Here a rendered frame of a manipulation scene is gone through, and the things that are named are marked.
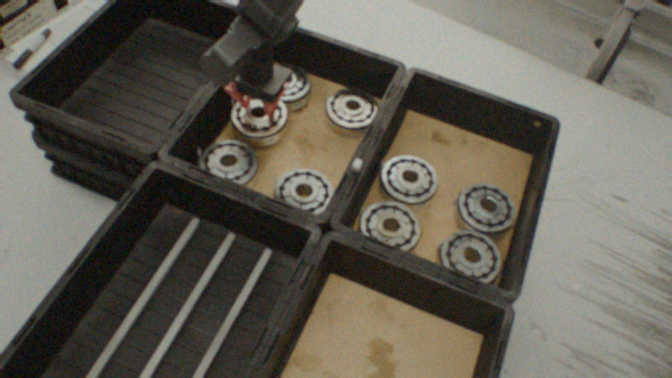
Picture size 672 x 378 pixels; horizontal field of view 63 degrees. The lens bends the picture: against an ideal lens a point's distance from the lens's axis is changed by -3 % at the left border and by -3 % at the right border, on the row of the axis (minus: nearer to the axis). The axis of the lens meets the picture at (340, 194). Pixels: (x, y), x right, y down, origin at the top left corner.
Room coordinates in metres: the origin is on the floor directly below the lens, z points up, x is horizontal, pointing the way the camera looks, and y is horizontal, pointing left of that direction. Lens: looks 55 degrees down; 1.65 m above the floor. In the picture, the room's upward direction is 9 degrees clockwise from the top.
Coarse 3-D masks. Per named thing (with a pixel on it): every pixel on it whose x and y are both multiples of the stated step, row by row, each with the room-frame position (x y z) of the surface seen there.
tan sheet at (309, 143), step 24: (312, 96) 0.80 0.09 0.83; (288, 120) 0.73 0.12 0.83; (312, 120) 0.74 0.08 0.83; (288, 144) 0.67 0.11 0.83; (312, 144) 0.68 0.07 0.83; (336, 144) 0.69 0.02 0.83; (264, 168) 0.61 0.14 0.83; (288, 168) 0.61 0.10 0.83; (312, 168) 0.62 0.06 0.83; (336, 168) 0.63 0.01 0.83; (264, 192) 0.55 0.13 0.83
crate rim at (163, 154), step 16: (304, 32) 0.87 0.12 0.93; (352, 48) 0.85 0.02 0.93; (400, 64) 0.82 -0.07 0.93; (400, 80) 0.78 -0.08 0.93; (208, 96) 0.67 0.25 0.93; (384, 96) 0.73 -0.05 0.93; (192, 112) 0.62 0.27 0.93; (384, 112) 0.69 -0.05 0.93; (176, 128) 0.59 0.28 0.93; (368, 128) 0.65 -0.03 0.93; (160, 160) 0.52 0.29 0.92; (176, 160) 0.52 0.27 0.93; (352, 160) 0.58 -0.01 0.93; (208, 176) 0.50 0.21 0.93; (240, 192) 0.48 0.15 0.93; (256, 192) 0.48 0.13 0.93; (288, 208) 0.46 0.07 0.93; (320, 224) 0.45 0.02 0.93
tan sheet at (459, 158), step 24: (408, 120) 0.78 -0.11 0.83; (432, 120) 0.79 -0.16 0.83; (408, 144) 0.71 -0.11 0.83; (432, 144) 0.72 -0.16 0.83; (456, 144) 0.73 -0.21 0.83; (480, 144) 0.74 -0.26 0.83; (456, 168) 0.67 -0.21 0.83; (480, 168) 0.68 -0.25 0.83; (504, 168) 0.69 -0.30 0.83; (528, 168) 0.70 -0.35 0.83; (456, 192) 0.62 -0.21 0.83; (432, 216) 0.56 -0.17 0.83; (432, 240) 0.51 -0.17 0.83; (504, 240) 0.53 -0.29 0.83
